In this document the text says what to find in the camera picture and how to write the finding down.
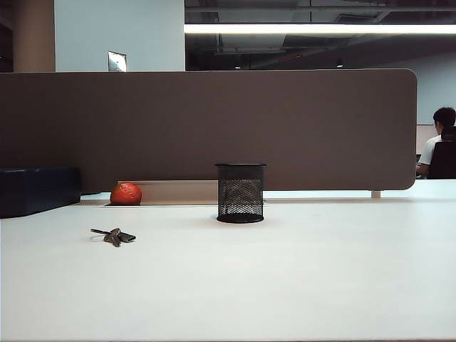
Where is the orange round fruit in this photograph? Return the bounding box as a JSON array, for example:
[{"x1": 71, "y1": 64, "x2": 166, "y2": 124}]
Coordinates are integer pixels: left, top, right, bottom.
[{"x1": 109, "y1": 181, "x2": 143, "y2": 206}]

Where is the beige cable tray flap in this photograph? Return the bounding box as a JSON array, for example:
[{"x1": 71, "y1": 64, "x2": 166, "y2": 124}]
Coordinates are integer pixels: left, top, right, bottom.
[{"x1": 117, "y1": 180, "x2": 219, "y2": 207}]

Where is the black mesh basket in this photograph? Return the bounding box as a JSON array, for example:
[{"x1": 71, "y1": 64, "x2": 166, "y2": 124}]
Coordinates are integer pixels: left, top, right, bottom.
[{"x1": 214, "y1": 162, "x2": 267, "y2": 224}]

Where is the seated person in white shirt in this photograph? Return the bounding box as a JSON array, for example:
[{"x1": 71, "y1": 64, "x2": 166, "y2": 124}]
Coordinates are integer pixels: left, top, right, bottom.
[{"x1": 415, "y1": 106, "x2": 456, "y2": 178}]

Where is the metal wall plate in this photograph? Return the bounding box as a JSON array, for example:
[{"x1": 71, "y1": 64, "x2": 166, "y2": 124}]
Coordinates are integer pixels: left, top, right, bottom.
[{"x1": 108, "y1": 51, "x2": 128, "y2": 73}]

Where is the dark blue box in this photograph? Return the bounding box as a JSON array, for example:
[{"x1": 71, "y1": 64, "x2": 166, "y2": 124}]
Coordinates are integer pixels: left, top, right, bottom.
[{"x1": 0, "y1": 167, "x2": 82, "y2": 219}]

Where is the brown desk divider panel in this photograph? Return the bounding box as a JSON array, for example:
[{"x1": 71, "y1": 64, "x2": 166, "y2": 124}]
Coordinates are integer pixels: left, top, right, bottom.
[{"x1": 0, "y1": 68, "x2": 418, "y2": 195}]

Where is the long white ceiling light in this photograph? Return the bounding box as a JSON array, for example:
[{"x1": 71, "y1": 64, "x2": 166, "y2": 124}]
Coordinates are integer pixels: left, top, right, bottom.
[{"x1": 184, "y1": 23, "x2": 456, "y2": 36}]

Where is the bunch of metal keys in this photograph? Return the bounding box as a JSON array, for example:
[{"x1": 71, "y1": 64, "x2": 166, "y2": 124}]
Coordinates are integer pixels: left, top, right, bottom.
[{"x1": 90, "y1": 227, "x2": 138, "y2": 248}]

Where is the black office chair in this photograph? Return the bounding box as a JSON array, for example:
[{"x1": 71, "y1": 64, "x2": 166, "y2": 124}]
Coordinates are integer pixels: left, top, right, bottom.
[{"x1": 426, "y1": 125, "x2": 456, "y2": 180}]

